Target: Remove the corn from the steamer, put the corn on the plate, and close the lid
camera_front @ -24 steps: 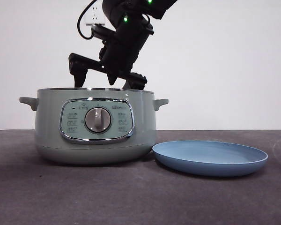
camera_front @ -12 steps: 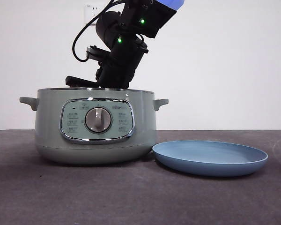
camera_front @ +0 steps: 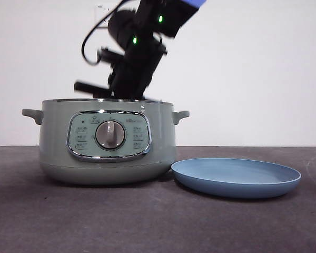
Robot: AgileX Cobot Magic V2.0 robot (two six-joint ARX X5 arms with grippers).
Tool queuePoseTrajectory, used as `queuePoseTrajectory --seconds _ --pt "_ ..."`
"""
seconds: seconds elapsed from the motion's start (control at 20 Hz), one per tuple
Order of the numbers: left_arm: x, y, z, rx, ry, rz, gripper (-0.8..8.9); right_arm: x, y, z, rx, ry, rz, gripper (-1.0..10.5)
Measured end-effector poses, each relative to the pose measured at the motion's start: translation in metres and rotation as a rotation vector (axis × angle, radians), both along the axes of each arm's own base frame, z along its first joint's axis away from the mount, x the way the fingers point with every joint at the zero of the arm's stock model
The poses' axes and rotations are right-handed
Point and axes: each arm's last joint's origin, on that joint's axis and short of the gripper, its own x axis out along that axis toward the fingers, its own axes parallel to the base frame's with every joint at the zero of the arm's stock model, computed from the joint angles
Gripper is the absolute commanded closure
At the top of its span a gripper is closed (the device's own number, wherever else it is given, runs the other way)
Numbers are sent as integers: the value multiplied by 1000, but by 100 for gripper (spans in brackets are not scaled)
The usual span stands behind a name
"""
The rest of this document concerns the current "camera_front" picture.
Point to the pale green electric steamer pot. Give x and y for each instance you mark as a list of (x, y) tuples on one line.
[(55, 147)]

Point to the white wall power socket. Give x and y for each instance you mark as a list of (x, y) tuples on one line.
[(99, 18)]

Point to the blue round plate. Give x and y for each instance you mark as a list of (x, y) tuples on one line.
[(234, 190)]

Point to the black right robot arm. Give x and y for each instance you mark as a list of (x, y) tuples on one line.
[(137, 68)]

